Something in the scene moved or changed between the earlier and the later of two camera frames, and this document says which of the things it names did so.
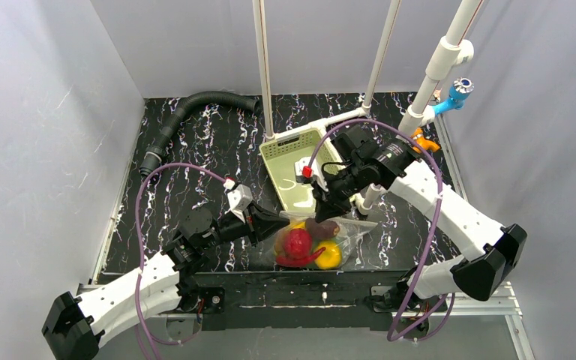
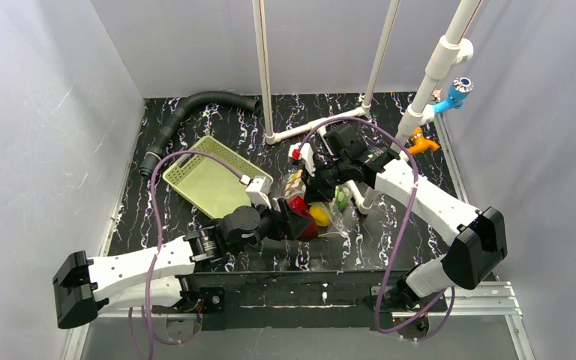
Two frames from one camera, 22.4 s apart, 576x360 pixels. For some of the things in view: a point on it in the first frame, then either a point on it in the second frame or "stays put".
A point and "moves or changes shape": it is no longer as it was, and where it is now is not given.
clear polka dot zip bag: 307,244 moves or changes shape
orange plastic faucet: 418,136 stays put
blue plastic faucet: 460,88 stays put
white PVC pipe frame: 453,50 stays put
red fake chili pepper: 295,262 to 298,206
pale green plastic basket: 280,156 to 211,187
